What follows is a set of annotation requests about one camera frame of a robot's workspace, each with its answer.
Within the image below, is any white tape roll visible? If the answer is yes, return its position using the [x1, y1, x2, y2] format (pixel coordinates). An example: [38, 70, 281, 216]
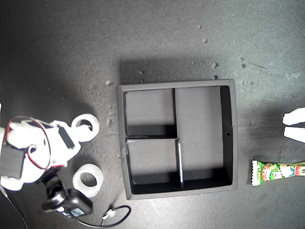
[72, 163, 104, 198]
[71, 114, 100, 143]

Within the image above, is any green printed snack bar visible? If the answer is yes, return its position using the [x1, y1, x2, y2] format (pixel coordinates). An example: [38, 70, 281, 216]
[251, 159, 305, 187]

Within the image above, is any black tray with wells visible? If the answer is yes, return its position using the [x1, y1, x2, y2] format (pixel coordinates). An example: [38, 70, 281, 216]
[116, 78, 239, 200]

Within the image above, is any red wire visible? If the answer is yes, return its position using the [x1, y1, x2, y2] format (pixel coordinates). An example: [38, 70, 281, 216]
[6, 116, 52, 170]

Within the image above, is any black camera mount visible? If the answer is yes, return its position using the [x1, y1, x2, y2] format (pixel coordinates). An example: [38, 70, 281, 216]
[41, 168, 72, 213]

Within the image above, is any black camera box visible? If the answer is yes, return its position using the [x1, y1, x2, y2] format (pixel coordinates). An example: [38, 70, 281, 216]
[61, 188, 93, 218]

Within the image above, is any small white cable connector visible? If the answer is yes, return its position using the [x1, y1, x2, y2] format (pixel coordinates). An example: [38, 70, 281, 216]
[102, 209, 115, 220]

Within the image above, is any thin grey cable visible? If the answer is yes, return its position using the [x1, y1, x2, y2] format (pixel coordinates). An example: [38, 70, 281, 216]
[0, 186, 29, 229]

